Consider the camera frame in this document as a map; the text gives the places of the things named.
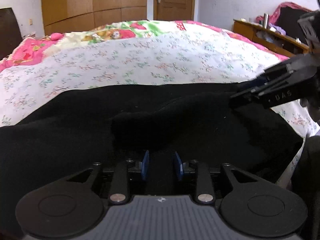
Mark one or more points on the brown wooden door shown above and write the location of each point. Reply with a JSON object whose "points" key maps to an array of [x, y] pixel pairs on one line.
{"points": [[171, 10]]}

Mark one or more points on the dark wooden headboard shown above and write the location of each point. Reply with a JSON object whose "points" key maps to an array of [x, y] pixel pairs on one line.
{"points": [[10, 34]]}

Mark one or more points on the black pants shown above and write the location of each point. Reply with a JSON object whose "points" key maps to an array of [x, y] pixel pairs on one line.
{"points": [[200, 121]]}

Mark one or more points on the pink and yellow cartoon quilt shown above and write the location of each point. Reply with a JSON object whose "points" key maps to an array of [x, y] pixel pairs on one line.
{"points": [[32, 51]]}

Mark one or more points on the metal thermos bottle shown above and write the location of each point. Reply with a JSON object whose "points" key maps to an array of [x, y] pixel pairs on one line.
{"points": [[266, 21]]}

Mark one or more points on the white floral bed sheet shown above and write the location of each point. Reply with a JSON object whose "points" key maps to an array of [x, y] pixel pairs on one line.
{"points": [[178, 58]]}

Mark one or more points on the pink cloth over dark chair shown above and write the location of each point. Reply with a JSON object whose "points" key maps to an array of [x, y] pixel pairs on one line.
{"points": [[284, 20]]}

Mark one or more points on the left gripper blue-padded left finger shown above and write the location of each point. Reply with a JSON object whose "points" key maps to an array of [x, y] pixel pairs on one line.
{"points": [[142, 166]]}

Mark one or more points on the brown wooden wardrobe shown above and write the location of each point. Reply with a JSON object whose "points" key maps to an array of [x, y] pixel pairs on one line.
{"points": [[64, 16]]}

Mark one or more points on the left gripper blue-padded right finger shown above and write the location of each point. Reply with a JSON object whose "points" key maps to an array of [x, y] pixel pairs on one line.
{"points": [[182, 167]]}

